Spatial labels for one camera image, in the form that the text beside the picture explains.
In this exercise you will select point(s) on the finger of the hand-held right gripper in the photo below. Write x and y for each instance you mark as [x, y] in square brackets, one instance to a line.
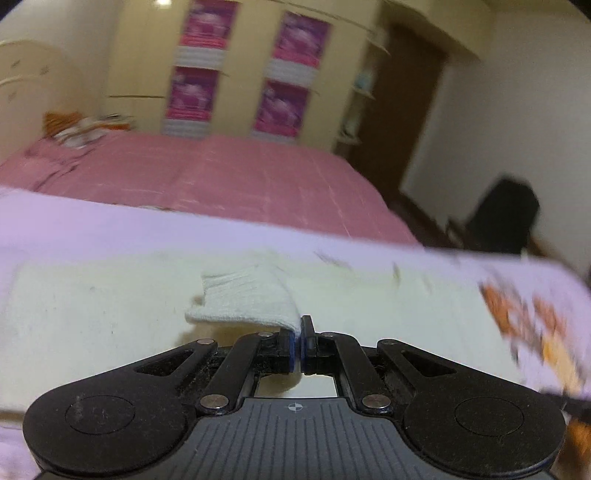
[565, 402]

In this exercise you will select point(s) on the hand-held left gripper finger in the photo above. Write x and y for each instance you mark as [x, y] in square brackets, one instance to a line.
[292, 351]
[303, 353]

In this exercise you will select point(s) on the cream knit sweater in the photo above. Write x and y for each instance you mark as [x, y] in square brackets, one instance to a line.
[138, 295]

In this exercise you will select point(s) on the pile of orange white clothes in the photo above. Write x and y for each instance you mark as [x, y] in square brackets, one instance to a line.
[78, 127]

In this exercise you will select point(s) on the pink checked bed sheet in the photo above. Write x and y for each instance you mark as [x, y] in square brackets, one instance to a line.
[240, 175]

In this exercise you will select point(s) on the black cloth covered chair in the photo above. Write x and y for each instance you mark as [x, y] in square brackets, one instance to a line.
[505, 214]

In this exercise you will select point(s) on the dark brown door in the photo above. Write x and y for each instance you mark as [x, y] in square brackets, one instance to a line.
[401, 115]

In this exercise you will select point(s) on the lavender floral blanket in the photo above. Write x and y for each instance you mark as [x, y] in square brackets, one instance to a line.
[69, 221]

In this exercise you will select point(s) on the light blue shelf item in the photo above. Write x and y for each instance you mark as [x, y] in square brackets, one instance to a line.
[364, 81]

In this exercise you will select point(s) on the cream wardrobe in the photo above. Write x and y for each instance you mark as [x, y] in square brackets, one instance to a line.
[138, 55]

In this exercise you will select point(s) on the cream headboard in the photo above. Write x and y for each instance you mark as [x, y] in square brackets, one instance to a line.
[27, 87]

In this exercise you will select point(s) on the pink wall poster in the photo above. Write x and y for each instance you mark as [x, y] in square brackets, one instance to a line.
[208, 23]
[191, 94]
[281, 108]
[301, 39]

